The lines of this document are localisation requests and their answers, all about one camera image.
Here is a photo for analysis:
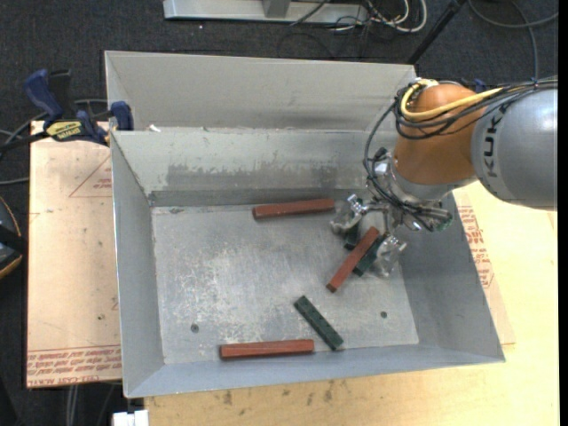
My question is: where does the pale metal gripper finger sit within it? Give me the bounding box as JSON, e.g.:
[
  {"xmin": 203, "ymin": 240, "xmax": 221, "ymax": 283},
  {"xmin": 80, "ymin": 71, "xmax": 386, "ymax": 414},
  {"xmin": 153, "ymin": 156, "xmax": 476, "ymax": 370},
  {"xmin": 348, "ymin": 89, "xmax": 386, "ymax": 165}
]
[
  {"xmin": 375, "ymin": 234, "xmax": 407, "ymax": 278},
  {"xmin": 329, "ymin": 194, "xmax": 371, "ymax": 238}
]

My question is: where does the dark green flat block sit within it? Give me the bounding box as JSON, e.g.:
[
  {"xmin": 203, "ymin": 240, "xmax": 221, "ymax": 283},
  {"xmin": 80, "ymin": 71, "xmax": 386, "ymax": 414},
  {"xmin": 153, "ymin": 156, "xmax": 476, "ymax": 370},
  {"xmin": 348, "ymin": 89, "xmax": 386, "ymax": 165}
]
[
  {"xmin": 293, "ymin": 295, "xmax": 345, "ymax": 352},
  {"xmin": 344, "ymin": 233, "xmax": 385, "ymax": 279}
]

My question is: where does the red-brown flat block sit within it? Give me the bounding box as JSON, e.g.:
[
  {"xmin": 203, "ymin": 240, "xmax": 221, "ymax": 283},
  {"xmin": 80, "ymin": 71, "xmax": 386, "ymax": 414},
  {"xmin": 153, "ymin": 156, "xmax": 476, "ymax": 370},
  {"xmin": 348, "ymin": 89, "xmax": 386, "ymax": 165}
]
[
  {"xmin": 252, "ymin": 198, "xmax": 336, "ymax": 222},
  {"xmin": 325, "ymin": 225, "xmax": 382, "ymax": 294},
  {"xmin": 218, "ymin": 338, "xmax": 316, "ymax": 361}
]

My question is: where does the grey metal bin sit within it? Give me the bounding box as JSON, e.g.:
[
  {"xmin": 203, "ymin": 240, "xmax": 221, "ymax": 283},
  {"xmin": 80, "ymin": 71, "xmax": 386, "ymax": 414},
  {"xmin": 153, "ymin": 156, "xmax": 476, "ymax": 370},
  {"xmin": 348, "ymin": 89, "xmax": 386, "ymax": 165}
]
[{"xmin": 104, "ymin": 50, "xmax": 507, "ymax": 399}]

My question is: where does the brown cardboard board red print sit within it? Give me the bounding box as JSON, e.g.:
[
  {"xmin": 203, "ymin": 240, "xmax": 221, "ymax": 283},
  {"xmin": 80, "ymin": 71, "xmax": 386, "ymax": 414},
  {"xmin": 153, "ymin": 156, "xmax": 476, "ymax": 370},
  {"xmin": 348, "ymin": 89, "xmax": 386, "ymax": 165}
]
[{"xmin": 26, "ymin": 120, "xmax": 517, "ymax": 390}]

